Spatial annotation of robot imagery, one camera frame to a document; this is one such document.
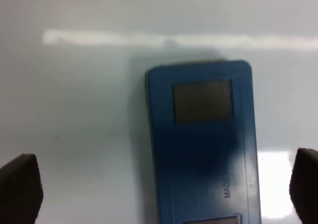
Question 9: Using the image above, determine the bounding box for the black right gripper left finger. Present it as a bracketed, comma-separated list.
[0, 154, 44, 224]

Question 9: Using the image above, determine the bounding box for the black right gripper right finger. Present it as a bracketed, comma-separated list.
[289, 148, 318, 224]

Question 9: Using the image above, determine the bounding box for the blue board eraser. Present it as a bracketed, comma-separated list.
[145, 60, 261, 224]

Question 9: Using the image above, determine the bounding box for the white board with aluminium frame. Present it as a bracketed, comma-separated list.
[0, 0, 318, 224]

